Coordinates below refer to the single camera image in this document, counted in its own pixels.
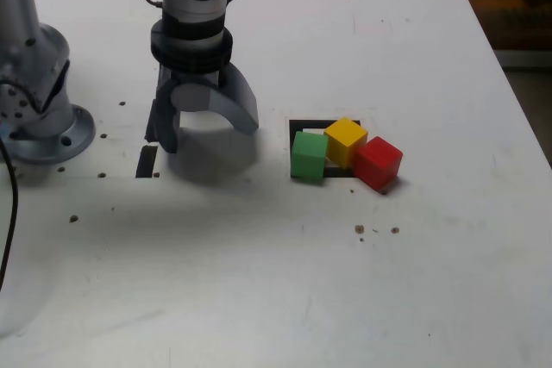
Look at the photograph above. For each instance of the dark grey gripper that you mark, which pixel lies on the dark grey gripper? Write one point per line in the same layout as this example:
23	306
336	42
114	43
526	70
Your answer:
194	77

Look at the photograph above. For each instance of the green cube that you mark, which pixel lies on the green cube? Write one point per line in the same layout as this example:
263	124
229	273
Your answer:
308	159

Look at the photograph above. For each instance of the yellow cube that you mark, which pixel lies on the yellow cube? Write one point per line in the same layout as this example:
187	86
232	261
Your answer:
345	139

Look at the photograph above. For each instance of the red cube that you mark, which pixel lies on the red cube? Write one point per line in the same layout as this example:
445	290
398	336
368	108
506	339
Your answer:
377	163

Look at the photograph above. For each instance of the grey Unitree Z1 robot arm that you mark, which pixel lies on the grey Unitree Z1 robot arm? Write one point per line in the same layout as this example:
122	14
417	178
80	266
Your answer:
39	62

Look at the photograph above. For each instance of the black tape square outline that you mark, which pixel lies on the black tape square outline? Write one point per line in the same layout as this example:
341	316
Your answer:
310	125

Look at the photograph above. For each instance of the black tape strip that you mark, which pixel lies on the black tape strip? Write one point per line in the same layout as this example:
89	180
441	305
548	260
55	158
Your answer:
146	161

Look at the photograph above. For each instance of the brown wooden furniture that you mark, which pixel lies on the brown wooden furniture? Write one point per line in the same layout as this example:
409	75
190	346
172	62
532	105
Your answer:
517	6

